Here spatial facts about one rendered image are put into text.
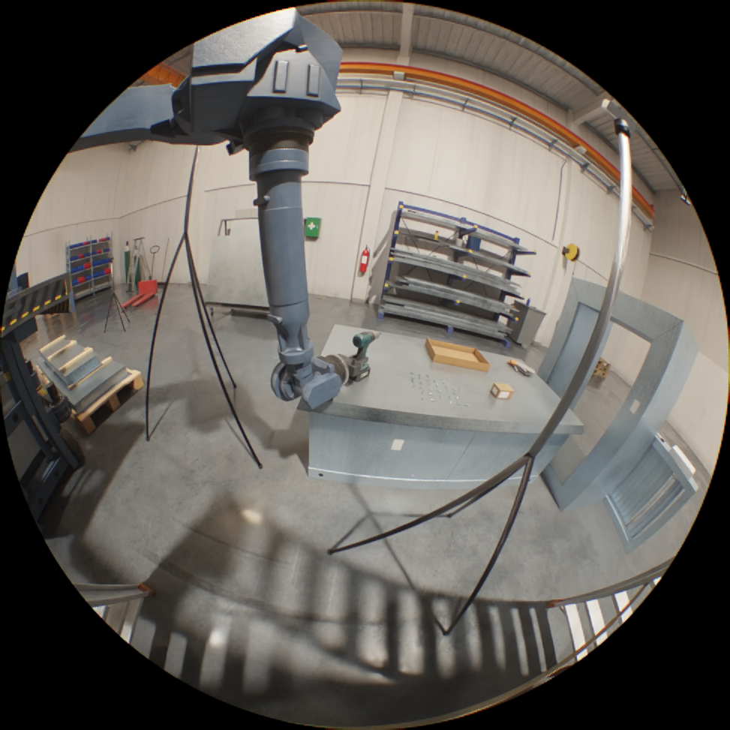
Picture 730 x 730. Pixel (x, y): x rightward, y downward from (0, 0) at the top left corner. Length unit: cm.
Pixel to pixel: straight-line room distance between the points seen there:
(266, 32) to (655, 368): 206
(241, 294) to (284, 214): 324
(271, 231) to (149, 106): 66
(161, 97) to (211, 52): 40
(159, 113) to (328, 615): 190
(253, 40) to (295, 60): 14
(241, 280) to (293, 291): 320
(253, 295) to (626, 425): 431
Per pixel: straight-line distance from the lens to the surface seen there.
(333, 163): 614
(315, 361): 92
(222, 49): 62
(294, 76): 69
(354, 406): 99
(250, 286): 377
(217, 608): 134
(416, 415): 103
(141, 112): 97
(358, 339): 104
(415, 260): 468
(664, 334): 181
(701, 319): 1006
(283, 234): 64
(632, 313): 196
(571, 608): 161
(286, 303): 67
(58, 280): 102
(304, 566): 128
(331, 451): 127
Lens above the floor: 125
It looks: 28 degrees down
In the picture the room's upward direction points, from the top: 10 degrees clockwise
